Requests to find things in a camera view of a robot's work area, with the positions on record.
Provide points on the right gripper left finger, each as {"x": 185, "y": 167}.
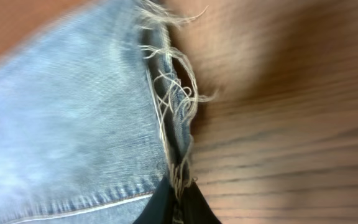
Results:
{"x": 159, "y": 209}

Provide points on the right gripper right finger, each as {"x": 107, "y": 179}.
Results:
{"x": 195, "y": 208}

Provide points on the light blue denim jeans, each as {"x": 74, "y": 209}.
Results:
{"x": 94, "y": 113}

